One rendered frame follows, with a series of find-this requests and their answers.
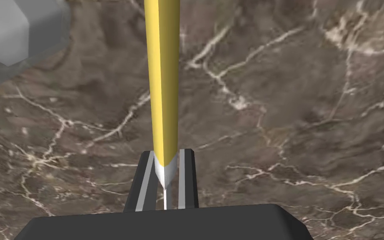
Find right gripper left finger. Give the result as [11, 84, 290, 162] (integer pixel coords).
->
[123, 150, 159, 213]

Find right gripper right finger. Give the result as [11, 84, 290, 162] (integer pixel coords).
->
[177, 148, 199, 210]

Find yellow pencil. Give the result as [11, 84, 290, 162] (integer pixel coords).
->
[143, 0, 181, 210]

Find grey faceted object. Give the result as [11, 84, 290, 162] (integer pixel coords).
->
[0, 0, 72, 94]

